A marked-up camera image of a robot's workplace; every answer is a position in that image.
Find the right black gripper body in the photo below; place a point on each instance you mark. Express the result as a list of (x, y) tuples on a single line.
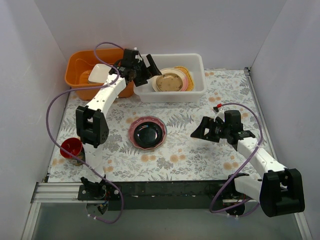
[(211, 129)]

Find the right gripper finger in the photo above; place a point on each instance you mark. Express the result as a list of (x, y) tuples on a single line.
[(213, 137), (203, 131)]

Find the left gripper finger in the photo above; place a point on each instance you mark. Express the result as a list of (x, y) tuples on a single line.
[(142, 76), (152, 69)]

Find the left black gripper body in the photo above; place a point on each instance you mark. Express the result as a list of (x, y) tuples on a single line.
[(141, 70)]

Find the cream and black plate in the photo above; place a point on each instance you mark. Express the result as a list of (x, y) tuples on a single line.
[(153, 81)]

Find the cream floral plate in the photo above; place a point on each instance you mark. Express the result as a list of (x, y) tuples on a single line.
[(168, 70)]

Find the clear pink glass plate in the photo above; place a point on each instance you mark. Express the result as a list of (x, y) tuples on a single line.
[(169, 82)]

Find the woven bamboo tray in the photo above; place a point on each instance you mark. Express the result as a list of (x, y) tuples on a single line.
[(191, 83)]

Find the cream and pink plate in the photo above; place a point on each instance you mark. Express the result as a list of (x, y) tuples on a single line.
[(185, 81)]

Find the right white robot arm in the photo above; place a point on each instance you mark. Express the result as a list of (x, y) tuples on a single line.
[(280, 190)]

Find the clear plastic bin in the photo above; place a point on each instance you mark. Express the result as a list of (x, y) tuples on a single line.
[(194, 64)]

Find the white rectangular dish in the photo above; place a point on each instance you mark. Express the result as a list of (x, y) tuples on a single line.
[(99, 74)]

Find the orange plastic tub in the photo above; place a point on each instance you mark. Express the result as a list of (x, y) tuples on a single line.
[(81, 64)]

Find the maroon scalloped plate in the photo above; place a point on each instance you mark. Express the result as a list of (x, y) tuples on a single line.
[(150, 118)]

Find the black glossy plate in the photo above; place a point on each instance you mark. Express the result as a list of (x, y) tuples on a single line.
[(148, 134)]

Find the floral table mat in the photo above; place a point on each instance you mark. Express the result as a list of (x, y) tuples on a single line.
[(181, 157)]

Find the red lacquer cup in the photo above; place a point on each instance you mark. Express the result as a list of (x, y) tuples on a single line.
[(75, 147)]

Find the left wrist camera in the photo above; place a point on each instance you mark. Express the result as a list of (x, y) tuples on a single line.
[(136, 54)]

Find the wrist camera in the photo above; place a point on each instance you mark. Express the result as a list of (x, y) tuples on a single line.
[(136, 54), (218, 112)]

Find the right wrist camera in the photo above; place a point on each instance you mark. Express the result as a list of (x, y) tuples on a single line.
[(218, 112)]

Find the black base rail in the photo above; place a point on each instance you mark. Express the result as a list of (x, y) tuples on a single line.
[(151, 195)]

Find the aluminium frame rail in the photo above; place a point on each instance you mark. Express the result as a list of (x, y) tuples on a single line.
[(56, 193)]

